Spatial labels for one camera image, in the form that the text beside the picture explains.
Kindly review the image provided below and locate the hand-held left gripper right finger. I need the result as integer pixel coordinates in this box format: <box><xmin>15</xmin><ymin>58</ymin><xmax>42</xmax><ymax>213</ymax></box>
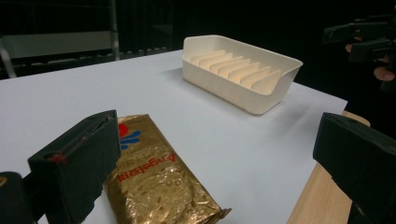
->
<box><xmin>312</xmin><ymin>112</ymin><xmax>396</xmax><ymax>224</ymax></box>

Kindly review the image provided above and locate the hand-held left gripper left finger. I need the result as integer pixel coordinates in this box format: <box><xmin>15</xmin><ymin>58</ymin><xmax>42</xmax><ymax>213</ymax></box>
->
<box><xmin>27</xmin><ymin>109</ymin><xmax>122</xmax><ymax>224</ymax></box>

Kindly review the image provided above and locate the gold foil snack packet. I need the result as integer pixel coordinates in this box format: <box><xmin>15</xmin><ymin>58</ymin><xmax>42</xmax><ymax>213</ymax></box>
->
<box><xmin>104</xmin><ymin>114</ymin><xmax>233</xmax><ymax>224</ymax></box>

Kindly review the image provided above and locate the cream plastic rack with dividers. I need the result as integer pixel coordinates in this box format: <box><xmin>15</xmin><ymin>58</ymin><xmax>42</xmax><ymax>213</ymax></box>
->
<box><xmin>181</xmin><ymin>34</ymin><xmax>304</xmax><ymax>117</ymax></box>

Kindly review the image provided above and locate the grey panel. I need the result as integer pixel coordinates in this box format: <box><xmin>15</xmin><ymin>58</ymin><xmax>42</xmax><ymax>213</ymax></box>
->
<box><xmin>0</xmin><ymin>30</ymin><xmax>112</xmax><ymax>60</ymax></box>

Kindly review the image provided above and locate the slanted metal stand leg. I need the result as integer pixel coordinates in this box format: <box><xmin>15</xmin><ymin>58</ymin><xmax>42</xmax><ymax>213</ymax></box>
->
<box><xmin>0</xmin><ymin>37</ymin><xmax>18</xmax><ymax>79</ymax></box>

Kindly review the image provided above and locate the white table sheet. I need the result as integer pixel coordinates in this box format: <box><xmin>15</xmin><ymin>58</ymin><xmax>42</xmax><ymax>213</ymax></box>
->
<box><xmin>0</xmin><ymin>49</ymin><xmax>348</xmax><ymax>224</ymax></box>

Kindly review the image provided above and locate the metal stand pole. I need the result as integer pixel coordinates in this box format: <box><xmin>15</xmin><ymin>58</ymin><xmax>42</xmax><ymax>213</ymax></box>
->
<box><xmin>108</xmin><ymin>0</ymin><xmax>121</xmax><ymax>62</ymax></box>

